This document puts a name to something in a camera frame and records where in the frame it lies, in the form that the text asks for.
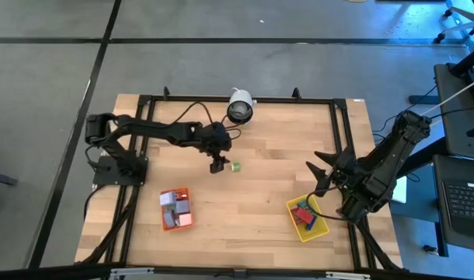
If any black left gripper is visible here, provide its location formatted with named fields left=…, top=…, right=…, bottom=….
left=200, top=121, right=233, bottom=174

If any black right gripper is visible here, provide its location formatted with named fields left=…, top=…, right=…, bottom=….
left=305, top=149, right=362, bottom=198

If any lavender multi-port charger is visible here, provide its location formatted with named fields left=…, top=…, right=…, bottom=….
left=159, top=191, right=176, bottom=207

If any yellow plastic basket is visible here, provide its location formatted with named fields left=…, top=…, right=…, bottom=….
left=285, top=194, right=330, bottom=243

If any orange plastic basket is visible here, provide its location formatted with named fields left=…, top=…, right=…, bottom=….
left=159, top=187, right=194, bottom=233

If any black side table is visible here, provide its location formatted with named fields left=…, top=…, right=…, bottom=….
left=433, top=154, right=474, bottom=253

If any black laptop keyboard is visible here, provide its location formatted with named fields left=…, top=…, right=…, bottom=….
left=441, top=179, right=474, bottom=233

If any black desk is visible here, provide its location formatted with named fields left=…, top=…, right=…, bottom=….
left=434, top=61, right=474, bottom=161

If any black front crossbar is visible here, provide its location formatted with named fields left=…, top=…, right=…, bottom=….
left=0, top=263, right=474, bottom=280

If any white wheeled stand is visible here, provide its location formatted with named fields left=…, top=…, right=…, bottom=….
left=434, top=0, right=474, bottom=44

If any black floor stand foot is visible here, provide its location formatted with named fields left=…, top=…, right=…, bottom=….
left=0, top=170, right=19, bottom=187

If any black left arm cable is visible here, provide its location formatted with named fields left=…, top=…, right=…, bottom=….
left=170, top=100, right=242, bottom=141

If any black table frame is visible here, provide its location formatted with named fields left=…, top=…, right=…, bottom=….
left=75, top=86, right=404, bottom=271

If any silver bracket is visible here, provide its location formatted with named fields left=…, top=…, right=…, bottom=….
left=325, top=271, right=372, bottom=280
left=109, top=267, right=155, bottom=278

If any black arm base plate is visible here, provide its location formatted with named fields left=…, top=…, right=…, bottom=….
left=88, top=155, right=149, bottom=187

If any white cable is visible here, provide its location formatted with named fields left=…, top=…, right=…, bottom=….
left=415, top=73, right=474, bottom=120

